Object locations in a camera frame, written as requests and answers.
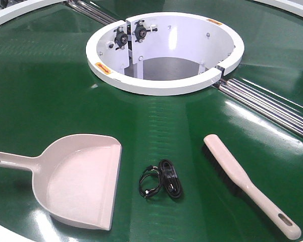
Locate white rim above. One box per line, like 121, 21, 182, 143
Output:
255, 0, 303, 18
0, 0, 63, 25
0, 225, 25, 241

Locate beige hand brush black bristles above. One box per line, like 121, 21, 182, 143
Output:
204, 134, 301, 240

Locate orange warning sticker back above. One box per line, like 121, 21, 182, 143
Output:
207, 18, 222, 26

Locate white outer rim left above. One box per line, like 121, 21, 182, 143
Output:
0, 0, 63, 25

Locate black bearing right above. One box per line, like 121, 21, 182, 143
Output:
134, 20, 158, 43

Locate beige plastic dustpan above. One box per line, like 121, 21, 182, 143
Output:
0, 134, 122, 230

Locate white outer rim right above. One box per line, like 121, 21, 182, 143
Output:
255, 0, 303, 18

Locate steel rollers right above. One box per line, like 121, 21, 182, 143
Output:
213, 79, 303, 138

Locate white inner conveyor ring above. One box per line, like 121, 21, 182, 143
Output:
85, 12, 245, 96

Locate white outer rim near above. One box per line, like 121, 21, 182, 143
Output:
0, 225, 25, 241

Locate thick black cable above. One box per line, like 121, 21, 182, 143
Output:
158, 158, 184, 200

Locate orange warning sticker front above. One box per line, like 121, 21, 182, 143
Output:
95, 62, 112, 75

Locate steel rollers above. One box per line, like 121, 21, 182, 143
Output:
64, 0, 118, 25
213, 79, 303, 138

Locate steel rollers top left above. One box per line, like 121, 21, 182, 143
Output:
64, 0, 118, 25

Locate black bearing left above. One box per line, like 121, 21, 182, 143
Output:
114, 27, 128, 50

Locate black bearing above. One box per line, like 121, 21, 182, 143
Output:
134, 20, 158, 43
114, 27, 128, 50

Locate orange warning sticker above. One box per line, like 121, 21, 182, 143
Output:
95, 62, 112, 75
207, 18, 222, 26

